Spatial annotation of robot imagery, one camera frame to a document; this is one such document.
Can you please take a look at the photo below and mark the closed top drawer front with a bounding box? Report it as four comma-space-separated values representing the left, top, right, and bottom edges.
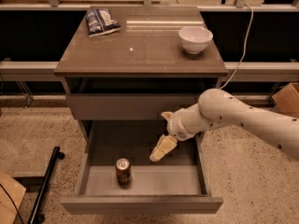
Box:
66, 93, 198, 120

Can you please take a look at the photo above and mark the grey drawer cabinet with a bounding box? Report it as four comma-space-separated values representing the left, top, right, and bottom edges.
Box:
53, 5, 229, 173

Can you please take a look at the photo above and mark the open middle drawer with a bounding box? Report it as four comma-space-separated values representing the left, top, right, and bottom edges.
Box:
61, 120, 223, 215

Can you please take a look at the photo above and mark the white cable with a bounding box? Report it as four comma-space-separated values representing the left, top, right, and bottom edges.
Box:
219, 4, 254, 91

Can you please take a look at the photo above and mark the black metal bar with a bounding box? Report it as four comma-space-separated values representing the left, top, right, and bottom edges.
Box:
27, 147, 64, 224

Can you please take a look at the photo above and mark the black cable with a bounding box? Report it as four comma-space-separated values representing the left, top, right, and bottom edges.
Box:
0, 180, 28, 224

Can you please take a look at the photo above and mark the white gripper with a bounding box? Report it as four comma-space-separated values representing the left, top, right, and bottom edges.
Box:
149, 109, 194, 161

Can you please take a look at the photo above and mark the cardboard sheet left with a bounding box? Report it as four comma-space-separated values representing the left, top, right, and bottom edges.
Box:
0, 169, 26, 224

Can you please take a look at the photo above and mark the metal rail frame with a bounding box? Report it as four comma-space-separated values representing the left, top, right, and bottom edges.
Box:
0, 0, 299, 83

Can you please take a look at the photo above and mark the white ceramic bowl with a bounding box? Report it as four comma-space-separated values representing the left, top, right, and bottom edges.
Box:
178, 26, 213, 54

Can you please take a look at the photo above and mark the blue chip bag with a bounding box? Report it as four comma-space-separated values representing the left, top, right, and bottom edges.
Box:
85, 8, 121, 37

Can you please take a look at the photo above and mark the cardboard box right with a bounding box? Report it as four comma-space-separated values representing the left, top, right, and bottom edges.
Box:
272, 83, 299, 118

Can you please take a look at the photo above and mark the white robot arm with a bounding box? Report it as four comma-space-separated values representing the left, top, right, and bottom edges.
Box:
149, 89, 299, 161

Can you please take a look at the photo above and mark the orange soda can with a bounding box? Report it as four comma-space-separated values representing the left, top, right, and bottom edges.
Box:
115, 158, 131, 185

